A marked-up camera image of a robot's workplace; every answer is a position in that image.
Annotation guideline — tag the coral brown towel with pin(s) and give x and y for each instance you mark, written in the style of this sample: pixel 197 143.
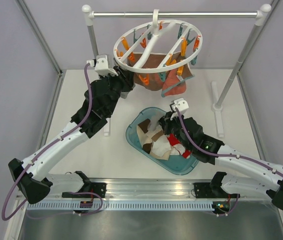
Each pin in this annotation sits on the coral brown towel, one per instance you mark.
pixel 169 82

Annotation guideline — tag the red sock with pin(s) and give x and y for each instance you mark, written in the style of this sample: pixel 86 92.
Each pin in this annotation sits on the red sock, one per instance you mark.
pixel 186 154
pixel 173 140

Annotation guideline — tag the white silver clothes rack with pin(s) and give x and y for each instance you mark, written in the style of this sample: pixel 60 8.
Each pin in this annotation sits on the white silver clothes rack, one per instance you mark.
pixel 259 15

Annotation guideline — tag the white cloth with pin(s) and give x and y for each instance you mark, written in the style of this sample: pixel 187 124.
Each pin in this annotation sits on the white cloth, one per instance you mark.
pixel 163 143

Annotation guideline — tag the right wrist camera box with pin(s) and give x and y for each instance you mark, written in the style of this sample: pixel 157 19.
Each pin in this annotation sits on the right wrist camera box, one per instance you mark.
pixel 179 105

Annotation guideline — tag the white round clip hanger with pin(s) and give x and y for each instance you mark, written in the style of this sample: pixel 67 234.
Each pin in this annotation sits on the white round clip hanger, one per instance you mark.
pixel 158 46

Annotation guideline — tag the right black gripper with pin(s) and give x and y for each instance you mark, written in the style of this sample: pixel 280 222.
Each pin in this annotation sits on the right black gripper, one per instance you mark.
pixel 166 121

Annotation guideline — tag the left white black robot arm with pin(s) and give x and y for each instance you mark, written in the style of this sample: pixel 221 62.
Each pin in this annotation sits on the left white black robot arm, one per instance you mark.
pixel 32 174

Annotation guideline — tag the teal plastic basin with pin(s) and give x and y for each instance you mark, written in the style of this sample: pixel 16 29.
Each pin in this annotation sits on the teal plastic basin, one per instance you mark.
pixel 176 164

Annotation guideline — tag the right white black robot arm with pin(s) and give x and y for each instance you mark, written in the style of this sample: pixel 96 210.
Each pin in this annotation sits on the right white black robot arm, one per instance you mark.
pixel 213 151

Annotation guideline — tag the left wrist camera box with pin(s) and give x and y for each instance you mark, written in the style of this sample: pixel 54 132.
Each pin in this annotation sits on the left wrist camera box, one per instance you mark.
pixel 101 65

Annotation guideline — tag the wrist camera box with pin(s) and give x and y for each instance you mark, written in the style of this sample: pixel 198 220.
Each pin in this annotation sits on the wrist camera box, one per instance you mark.
pixel 101 65
pixel 179 105

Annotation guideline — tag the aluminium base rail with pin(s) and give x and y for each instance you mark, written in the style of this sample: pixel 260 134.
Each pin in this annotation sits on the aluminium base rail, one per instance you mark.
pixel 124 189

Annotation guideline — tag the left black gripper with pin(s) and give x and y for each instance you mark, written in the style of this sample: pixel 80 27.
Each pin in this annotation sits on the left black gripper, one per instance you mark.
pixel 126 78

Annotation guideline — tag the white slotted cable duct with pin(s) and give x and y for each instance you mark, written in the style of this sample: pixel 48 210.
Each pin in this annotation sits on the white slotted cable duct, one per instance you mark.
pixel 113 205

